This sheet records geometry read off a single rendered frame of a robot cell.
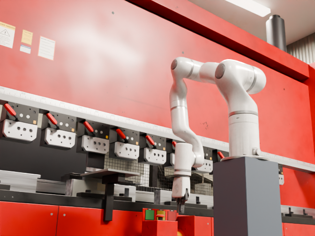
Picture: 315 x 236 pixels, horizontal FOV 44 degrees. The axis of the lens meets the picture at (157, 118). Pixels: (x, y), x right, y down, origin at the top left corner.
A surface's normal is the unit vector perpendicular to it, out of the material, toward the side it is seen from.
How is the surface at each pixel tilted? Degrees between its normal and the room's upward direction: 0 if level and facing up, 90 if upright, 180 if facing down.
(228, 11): 180
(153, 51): 90
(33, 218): 90
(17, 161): 90
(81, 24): 90
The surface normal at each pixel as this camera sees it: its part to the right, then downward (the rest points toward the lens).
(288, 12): -0.03, 0.96
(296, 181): -0.78, -0.21
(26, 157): 0.63, -0.21
